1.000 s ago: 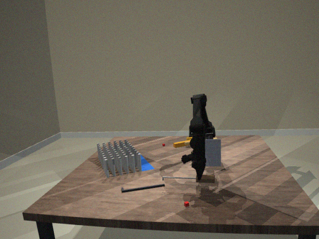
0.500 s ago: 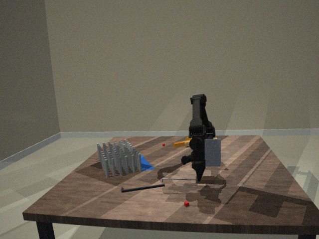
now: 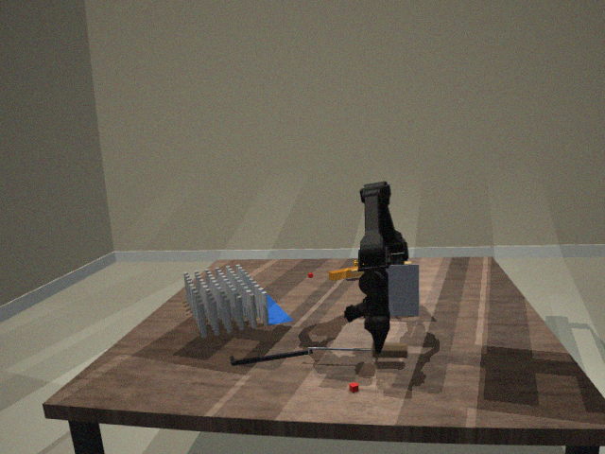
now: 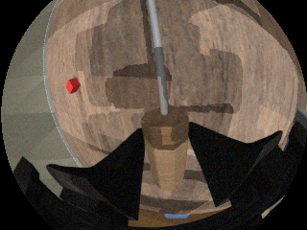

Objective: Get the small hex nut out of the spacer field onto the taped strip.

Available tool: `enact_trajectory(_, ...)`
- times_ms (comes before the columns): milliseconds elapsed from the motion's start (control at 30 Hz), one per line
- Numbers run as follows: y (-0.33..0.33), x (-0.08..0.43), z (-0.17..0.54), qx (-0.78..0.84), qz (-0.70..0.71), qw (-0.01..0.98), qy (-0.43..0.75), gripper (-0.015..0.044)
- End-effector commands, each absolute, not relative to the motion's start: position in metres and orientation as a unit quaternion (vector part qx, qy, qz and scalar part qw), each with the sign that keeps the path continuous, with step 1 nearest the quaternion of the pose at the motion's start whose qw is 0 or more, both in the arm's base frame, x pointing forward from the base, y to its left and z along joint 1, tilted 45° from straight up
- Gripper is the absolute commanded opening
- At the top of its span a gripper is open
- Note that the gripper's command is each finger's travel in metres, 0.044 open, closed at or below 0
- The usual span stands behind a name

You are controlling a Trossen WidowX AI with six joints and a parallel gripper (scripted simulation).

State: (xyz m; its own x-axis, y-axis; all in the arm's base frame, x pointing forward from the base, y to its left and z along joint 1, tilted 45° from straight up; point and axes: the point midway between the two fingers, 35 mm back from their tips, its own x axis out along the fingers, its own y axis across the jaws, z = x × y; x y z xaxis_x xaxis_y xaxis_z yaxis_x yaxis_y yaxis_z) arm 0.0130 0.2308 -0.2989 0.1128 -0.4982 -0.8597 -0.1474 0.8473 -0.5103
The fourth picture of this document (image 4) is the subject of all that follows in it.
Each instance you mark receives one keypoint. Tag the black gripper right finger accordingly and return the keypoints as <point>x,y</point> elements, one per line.
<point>226,162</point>

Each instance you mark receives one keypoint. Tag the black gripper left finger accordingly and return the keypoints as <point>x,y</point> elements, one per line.
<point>116,180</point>

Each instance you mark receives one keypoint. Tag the small red block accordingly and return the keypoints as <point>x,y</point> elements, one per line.
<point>73,85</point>

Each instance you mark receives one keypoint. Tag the screwdriver with brown handle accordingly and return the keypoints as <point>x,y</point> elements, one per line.
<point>165,129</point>

